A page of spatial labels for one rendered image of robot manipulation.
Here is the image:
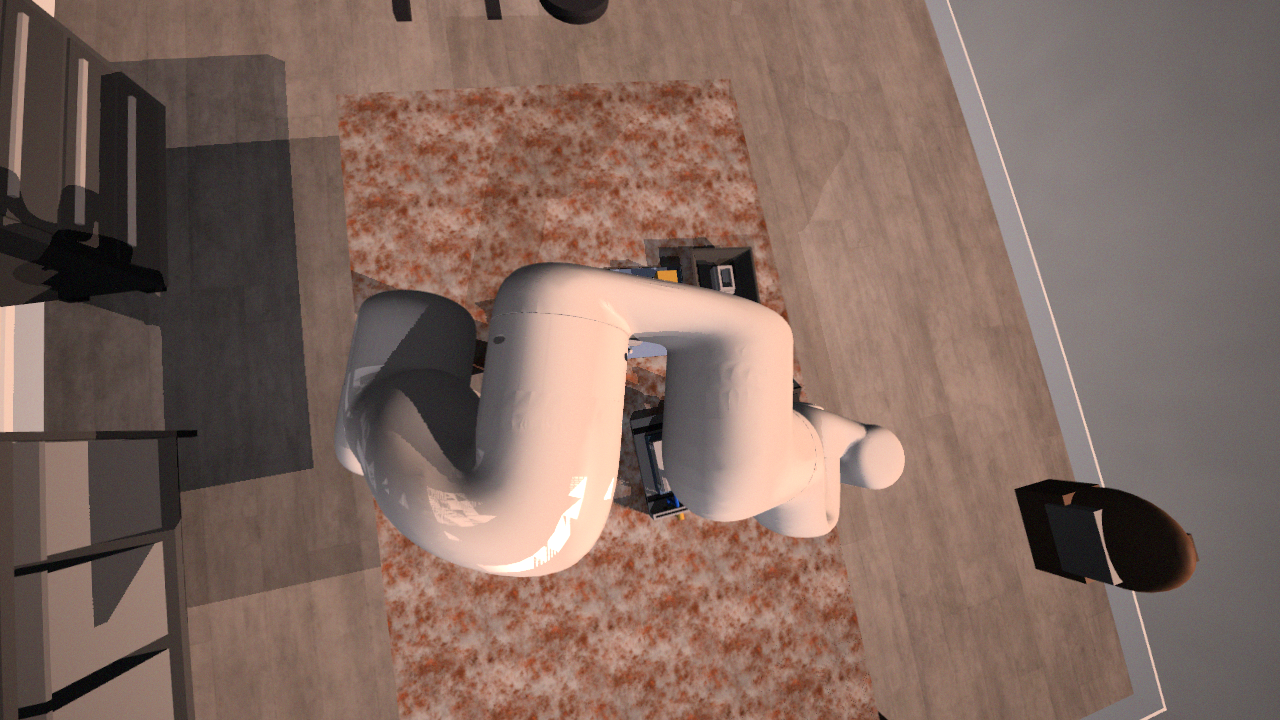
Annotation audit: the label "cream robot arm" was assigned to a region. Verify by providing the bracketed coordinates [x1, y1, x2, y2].
[334, 263, 905, 577]

